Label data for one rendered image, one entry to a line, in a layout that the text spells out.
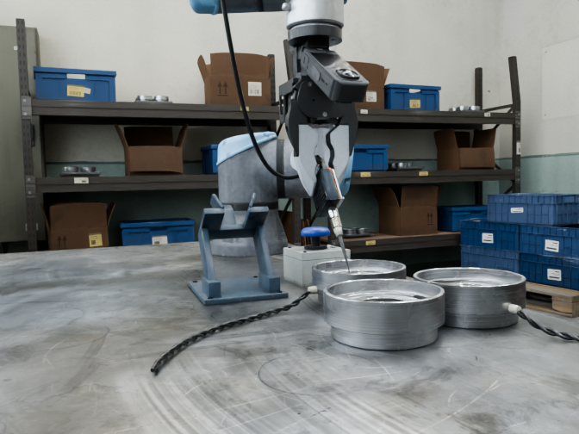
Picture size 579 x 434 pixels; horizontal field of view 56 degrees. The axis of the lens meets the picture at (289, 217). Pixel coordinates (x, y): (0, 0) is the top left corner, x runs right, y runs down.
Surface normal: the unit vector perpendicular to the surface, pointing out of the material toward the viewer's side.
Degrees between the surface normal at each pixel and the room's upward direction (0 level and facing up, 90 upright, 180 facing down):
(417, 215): 92
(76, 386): 0
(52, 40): 90
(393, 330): 90
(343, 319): 90
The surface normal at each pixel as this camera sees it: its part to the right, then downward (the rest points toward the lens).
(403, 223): 0.34, 0.05
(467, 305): -0.32, 0.07
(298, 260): -0.93, 0.04
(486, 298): -0.01, 0.07
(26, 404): -0.03, -1.00
